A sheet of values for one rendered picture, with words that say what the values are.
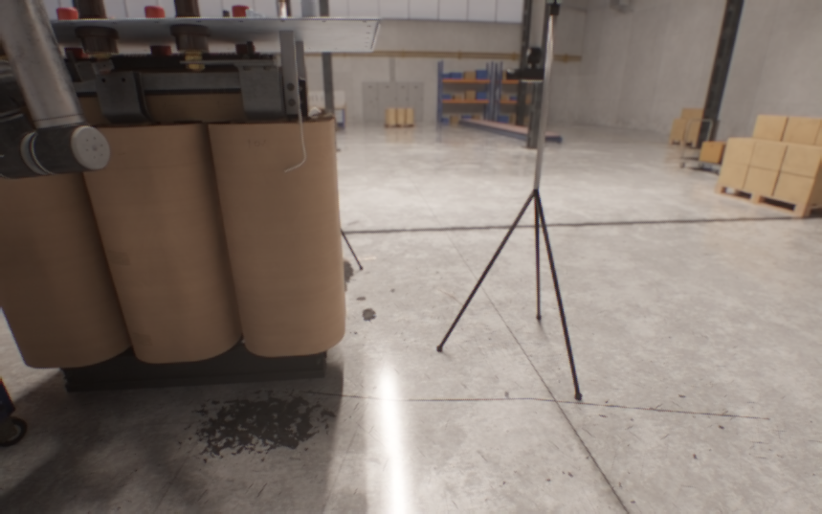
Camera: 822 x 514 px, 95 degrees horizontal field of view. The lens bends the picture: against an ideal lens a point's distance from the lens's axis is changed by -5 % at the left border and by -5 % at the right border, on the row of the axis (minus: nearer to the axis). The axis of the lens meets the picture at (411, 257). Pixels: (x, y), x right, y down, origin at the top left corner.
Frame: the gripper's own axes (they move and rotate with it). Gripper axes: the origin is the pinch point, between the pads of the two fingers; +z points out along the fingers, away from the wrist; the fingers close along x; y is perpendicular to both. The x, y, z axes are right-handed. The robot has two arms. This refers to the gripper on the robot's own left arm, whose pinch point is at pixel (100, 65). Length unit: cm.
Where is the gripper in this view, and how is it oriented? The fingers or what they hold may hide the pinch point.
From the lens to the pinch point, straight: 157.6
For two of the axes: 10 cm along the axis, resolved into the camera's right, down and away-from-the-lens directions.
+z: 2.2, -5.4, 8.1
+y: -0.4, -8.4, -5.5
